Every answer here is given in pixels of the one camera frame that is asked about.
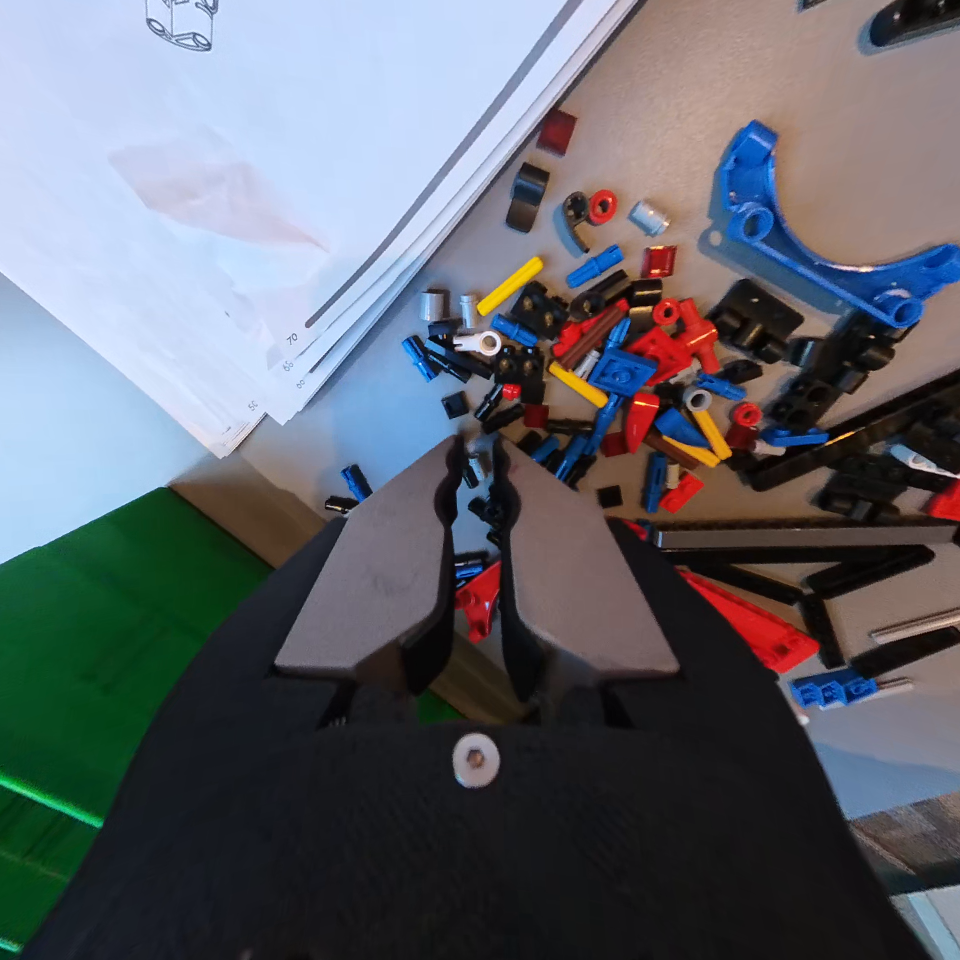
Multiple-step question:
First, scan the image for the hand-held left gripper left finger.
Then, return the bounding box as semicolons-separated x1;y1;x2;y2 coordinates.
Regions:
273;435;460;695

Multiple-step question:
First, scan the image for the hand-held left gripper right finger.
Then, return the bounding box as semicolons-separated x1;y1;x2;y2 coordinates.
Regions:
491;437;681;702

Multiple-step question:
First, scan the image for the pile of small lego pieces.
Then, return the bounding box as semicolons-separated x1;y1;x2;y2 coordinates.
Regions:
322;108;834;526

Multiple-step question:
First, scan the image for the grey desk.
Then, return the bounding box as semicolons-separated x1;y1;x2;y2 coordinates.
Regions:
168;0;960;894

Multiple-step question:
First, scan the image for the red flat lego panel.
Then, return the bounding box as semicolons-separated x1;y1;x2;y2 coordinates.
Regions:
678;570;821;674

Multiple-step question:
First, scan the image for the blue small lego brick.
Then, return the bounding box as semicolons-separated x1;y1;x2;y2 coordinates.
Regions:
789;667;879;710

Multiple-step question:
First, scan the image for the green plastic bin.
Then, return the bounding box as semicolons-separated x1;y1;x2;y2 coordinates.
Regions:
0;487;466;954

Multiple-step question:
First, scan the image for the heap of long black beams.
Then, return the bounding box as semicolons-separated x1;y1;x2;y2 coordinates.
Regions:
652;300;960;672

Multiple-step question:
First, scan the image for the grey lego axle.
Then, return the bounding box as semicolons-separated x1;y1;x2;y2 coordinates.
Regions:
870;607;960;640

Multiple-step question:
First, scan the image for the lego instruction booklet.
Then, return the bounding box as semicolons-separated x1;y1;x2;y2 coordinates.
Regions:
0;0;639;460

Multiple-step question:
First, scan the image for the blue curved lego arch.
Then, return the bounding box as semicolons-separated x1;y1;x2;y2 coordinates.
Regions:
712;120;960;329

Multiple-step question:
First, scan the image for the black curved lego panel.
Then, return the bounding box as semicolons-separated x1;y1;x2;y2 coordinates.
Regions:
870;0;960;50

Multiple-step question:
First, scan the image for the black lego bracket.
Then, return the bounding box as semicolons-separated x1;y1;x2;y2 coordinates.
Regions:
708;279;804;365

